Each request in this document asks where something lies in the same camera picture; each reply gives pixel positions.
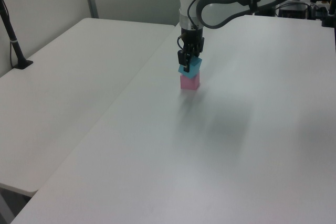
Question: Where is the black clamp mount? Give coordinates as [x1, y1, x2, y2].
[309, 0, 336, 28]

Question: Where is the blue foam cube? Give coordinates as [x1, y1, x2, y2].
[177, 56, 204, 79]

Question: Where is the pink foam cube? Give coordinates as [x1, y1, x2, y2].
[180, 70, 201, 90]

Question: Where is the black camera stand pole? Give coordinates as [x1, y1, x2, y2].
[0, 0, 34, 71]

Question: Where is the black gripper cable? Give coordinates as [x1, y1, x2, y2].
[186, 0, 237, 29]

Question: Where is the black electronics box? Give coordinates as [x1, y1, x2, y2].
[277, 1, 310, 20]

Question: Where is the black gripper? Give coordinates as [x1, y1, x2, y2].
[177, 27, 205, 73]

